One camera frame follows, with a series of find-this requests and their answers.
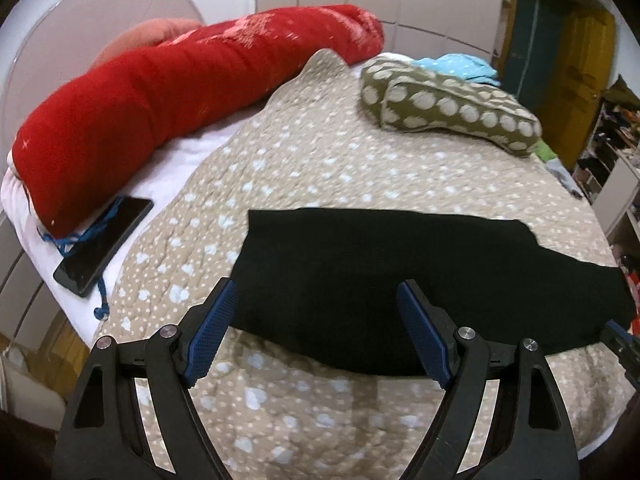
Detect cluttered white shelf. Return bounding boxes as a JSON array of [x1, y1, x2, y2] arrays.
[[572, 74, 640, 336]]

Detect black pants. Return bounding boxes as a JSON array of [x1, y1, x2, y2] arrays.
[[227, 208, 636, 377]]

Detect red bolster pillow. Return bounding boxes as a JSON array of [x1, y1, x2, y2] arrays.
[[11, 4, 386, 240]]

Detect light blue dotted cloth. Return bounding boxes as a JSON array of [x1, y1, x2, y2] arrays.
[[411, 54, 502, 87]]

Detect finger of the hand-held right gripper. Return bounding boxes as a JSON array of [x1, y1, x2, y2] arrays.
[[601, 321, 640, 390]]

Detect black smartphone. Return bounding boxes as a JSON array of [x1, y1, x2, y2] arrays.
[[53, 196, 155, 298]]

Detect blue cord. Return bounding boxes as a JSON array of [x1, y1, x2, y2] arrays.
[[39, 197, 126, 320]]

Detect white bed sheet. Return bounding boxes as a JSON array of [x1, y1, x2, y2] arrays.
[[0, 66, 373, 341]]

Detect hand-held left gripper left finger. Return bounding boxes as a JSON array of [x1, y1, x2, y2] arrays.
[[54, 276, 238, 480]]

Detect pink pillow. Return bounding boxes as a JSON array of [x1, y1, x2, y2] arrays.
[[95, 18, 202, 65]]

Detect olive polka dot pillow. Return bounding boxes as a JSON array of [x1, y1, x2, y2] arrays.
[[361, 55, 544, 159]]

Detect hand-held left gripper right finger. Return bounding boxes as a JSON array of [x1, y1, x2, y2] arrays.
[[396, 280, 581, 480]]

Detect yellow wooden door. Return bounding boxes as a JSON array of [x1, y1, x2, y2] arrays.
[[542, 9, 617, 168]]

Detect round white headboard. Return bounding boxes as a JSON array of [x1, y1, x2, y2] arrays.
[[0, 0, 202, 148]]

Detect beige spotted quilt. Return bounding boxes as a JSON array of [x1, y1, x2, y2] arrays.
[[95, 49, 637, 480]]

